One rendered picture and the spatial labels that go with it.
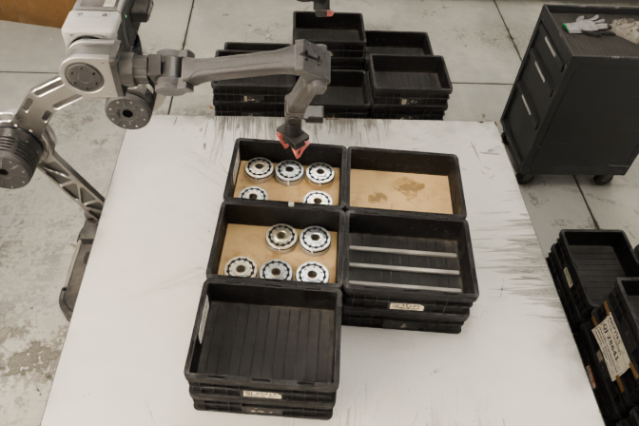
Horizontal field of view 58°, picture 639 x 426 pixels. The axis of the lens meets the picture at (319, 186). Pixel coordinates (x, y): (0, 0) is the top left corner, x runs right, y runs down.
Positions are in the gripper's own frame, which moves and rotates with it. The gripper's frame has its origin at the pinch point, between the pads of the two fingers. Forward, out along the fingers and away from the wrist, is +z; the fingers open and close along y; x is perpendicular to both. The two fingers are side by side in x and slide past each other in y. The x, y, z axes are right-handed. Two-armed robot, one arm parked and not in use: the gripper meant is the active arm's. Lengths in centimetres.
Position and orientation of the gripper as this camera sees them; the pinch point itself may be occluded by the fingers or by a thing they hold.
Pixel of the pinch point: (292, 151)
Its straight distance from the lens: 201.1
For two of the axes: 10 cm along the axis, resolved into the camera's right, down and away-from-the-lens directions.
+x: -7.4, 4.8, -4.7
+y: -6.7, -5.8, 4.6
